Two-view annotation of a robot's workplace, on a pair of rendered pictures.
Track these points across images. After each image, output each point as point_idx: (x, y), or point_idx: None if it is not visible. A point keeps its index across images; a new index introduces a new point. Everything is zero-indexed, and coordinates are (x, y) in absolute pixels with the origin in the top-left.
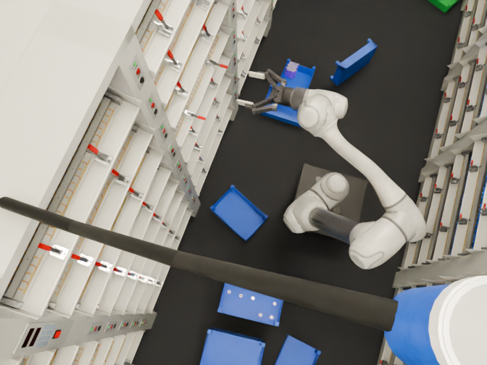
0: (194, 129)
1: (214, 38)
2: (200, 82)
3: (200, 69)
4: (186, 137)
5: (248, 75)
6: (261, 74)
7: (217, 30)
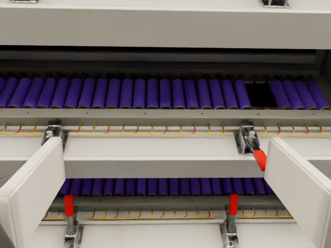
0: (76, 232)
1: (323, 127)
2: (174, 139)
3: (144, 8)
4: (54, 227)
5: (265, 170)
6: (323, 180)
7: (326, 10)
